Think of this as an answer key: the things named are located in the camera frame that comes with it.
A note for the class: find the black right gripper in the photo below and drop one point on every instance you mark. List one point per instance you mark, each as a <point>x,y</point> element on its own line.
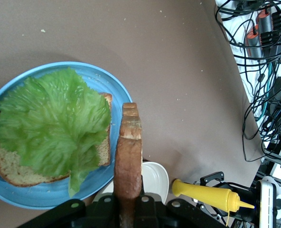
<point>246,199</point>

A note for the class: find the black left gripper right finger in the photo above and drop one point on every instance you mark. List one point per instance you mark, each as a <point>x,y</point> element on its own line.
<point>150,213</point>

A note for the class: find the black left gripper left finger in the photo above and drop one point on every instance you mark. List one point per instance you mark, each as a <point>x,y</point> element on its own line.
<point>97,213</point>

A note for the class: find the yellow squeeze bottle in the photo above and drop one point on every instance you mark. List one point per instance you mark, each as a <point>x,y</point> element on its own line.
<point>202,192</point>

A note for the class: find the brown bread slice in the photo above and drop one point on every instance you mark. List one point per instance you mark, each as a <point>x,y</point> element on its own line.
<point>14,171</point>
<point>129,152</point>

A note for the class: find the green lettuce leaf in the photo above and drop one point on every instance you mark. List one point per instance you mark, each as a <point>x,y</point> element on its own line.
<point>52,123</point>

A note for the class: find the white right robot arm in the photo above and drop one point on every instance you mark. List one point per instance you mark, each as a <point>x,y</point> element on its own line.
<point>269,202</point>

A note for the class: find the beige plate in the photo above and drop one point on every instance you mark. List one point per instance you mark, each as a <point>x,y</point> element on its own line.
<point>156,180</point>

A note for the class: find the blue plate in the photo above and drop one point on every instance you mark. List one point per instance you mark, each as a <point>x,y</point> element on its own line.
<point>102,83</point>

